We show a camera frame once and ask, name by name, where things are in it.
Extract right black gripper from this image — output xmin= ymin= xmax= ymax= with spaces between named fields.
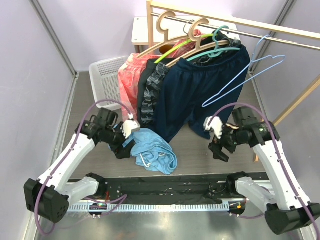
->
xmin=208 ymin=121 xmax=248 ymax=162

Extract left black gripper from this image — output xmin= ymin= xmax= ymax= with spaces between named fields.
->
xmin=103 ymin=122 xmax=135 ymax=159

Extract light blue shorts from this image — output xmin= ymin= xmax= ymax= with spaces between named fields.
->
xmin=116 ymin=128 xmax=178 ymax=175

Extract light blue wire hanger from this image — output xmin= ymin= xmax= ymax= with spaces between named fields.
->
xmin=201 ymin=34 xmax=286 ymax=108

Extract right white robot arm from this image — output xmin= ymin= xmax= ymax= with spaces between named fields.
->
xmin=203 ymin=103 xmax=320 ymax=235

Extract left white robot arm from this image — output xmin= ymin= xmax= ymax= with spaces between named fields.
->
xmin=23 ymin=108 xmax=140 ymax=224

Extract navy blue shorts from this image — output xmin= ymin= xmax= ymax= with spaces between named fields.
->
xmin=148 ymin=45 xmax=250 ymax=143

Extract black grey patterned shorts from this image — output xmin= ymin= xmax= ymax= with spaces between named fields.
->
xmin=137 ymin=32 xmax=242 ymax=128

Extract pink patterned shorts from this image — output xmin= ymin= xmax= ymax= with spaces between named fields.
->
xmin=117 ymin=29 xmax=204 ymax=126

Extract teal plastic hanger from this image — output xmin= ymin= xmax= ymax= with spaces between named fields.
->
xmin=187 ymin=25 xmax=240 ymax=62

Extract lime green hanger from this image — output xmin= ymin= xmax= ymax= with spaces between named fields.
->
xmin=153 ymin=33 xmax=213 ymax=64

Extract left wooden hanger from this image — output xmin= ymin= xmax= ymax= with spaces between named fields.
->
xmin=137 ymin=10 xmax=187 ymax=59

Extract wooden hanger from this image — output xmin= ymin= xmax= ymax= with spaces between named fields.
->
xmin=166 ymin=18 xmax=230 ymax=68
xmin=137 ymin=10 xmax=187 ymax=59

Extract right wooden hanger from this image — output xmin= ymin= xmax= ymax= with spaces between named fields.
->
xmin=166 ymin=18 xmax=230 ymax=68

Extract white plastic basket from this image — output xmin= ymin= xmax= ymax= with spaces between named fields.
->
xmin=89 ymin=56 xmax=127 ymax=111

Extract metal hanging rod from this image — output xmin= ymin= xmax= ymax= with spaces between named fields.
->
xmin=165 ymin=16 xmax=320 ymax=51

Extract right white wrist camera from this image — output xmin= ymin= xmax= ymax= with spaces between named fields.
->
xmin=203 ymin=116 xmax=223 ymax=140

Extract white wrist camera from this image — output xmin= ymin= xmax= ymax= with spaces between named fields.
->
xmin=121 ymin=113 xmax=141 ymax=139
xmin=203 ymin=116 xmax=223 ymax=140

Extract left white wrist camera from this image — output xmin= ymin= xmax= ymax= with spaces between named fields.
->
xmin=121 ymin=113 xmax=141 ymax=139

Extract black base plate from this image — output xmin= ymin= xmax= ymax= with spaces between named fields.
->
xmin=77 ymin=172 xmax=256 ymax=206

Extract white slotted cable duct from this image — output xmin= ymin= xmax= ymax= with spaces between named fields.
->
xmin=67 ymin=201 xmax=230 ymax=213

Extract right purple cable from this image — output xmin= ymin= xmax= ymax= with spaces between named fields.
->
xmin=207 ymin=102 xmax=320 ymax=231

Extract purple cable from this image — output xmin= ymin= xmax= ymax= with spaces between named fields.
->
xmin=33 ymin=99 xmax=135 ymax=236
xmin=207 ymin=102 xmax=320 ymax=231

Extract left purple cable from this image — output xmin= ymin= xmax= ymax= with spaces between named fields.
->
xmin=33 ymin=99 xmax=135 ymax=236

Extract wooden clothes rack frame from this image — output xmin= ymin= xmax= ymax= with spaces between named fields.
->
xmin=146 ymin=0 xmax=320 ymax=163

